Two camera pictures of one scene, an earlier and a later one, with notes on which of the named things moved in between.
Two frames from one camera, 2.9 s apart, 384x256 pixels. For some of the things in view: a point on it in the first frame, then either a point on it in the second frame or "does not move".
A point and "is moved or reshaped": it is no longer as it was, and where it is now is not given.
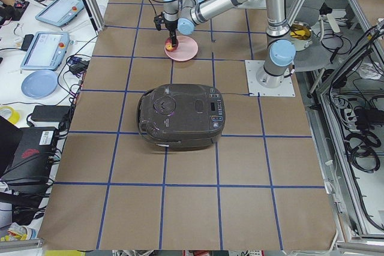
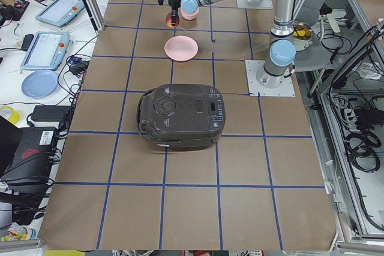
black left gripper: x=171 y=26 → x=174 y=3
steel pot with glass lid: x=301 y=35 does not move
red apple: x=168 y=45 is moved or reshaped
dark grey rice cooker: x=181 y=116 does not move
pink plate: x=186 y=49 does not move
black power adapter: x=50 y=113 does not move
